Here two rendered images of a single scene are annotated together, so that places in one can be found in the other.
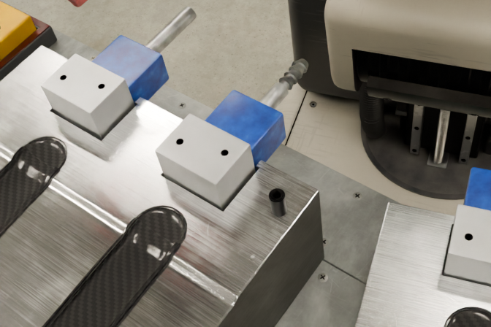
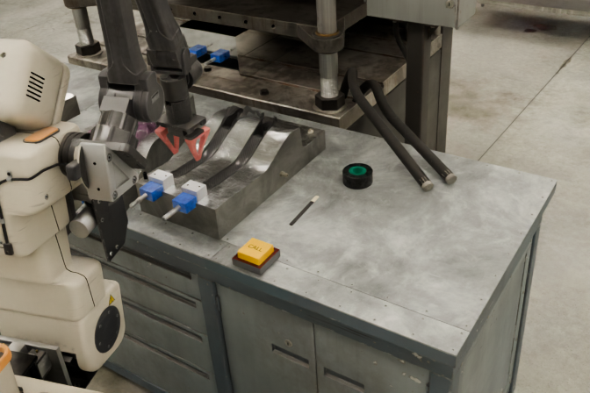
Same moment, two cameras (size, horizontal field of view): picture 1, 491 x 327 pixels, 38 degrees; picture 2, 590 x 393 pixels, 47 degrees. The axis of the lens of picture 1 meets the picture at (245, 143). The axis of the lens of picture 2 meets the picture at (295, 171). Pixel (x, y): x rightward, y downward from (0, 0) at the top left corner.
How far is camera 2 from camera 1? 184 cm
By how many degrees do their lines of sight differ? 96
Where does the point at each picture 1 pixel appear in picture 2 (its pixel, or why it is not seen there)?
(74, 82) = (195, 185)
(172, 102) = (183, 245)
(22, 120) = (216, 191)
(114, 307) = (187, 167)
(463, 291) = not seen: hidden behind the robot
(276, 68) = not seen: outside the picture
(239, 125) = (151, 185)
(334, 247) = (138, 213)
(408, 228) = not seen: hidden behind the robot
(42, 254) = (205, 171)
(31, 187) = (212, 182)
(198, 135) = (161, 176)
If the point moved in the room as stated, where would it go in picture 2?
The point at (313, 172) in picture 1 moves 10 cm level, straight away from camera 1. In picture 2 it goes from (139, 228) to (133, 253)
